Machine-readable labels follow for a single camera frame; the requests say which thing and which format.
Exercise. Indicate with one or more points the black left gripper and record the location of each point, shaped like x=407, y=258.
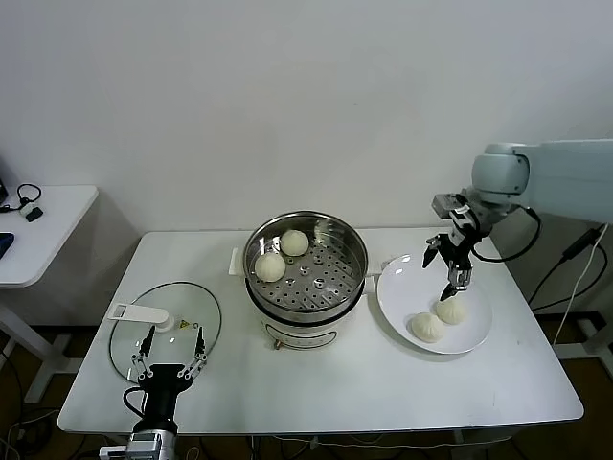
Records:
x=160, y=383

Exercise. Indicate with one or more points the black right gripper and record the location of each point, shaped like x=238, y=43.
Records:
x=460, y=249

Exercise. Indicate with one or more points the white steamed baozi bun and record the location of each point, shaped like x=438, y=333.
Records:
x=294, y=242
x=270, y=267
x=452, y=312
x=425, y=329

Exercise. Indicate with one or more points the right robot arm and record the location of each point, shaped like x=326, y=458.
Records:
x=555, y=172

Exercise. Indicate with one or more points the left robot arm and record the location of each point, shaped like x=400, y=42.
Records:
x=153, y=441

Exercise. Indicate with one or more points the stainless steel steamer basket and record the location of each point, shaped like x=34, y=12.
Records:
x=335, y=254

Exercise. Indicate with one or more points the white round plate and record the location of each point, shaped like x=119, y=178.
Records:
x=460, y=345

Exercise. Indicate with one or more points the white electric pot base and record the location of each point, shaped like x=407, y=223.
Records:
x=297, y=333

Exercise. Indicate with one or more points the white side table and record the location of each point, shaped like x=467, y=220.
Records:
x=52, y=230

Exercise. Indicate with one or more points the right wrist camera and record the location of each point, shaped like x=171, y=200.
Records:
x=447, y=203

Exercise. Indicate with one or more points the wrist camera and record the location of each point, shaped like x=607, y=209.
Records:
x=114, y=453
x=447, y=203

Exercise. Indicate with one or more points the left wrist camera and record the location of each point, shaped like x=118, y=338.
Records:
x=114, y=453

